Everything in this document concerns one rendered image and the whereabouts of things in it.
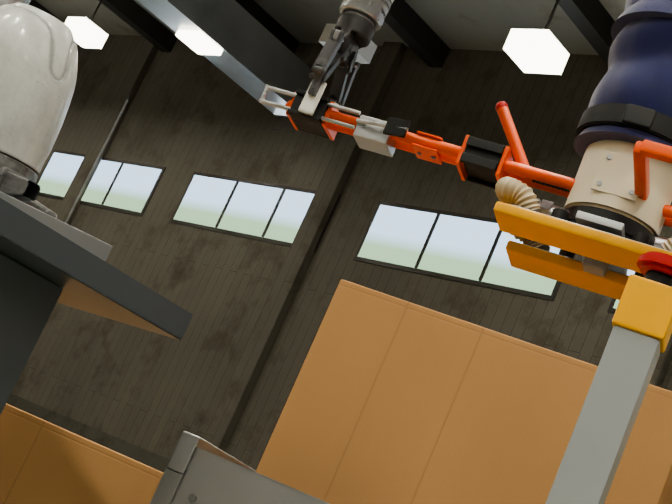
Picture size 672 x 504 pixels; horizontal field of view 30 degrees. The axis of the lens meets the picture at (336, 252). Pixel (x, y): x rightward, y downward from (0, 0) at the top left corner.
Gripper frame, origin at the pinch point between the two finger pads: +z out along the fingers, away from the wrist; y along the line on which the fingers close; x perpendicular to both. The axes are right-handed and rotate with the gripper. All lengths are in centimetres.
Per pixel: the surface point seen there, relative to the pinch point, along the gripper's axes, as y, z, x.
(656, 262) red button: -52, 25, -76
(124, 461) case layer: -19, 74, -4
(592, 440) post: -52, 50, -77
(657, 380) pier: 939, -191, 13
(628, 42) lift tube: -7, -27, -52
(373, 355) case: -17, 43, -35
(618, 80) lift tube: -8, -19, -53
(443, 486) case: -18, 59, -54
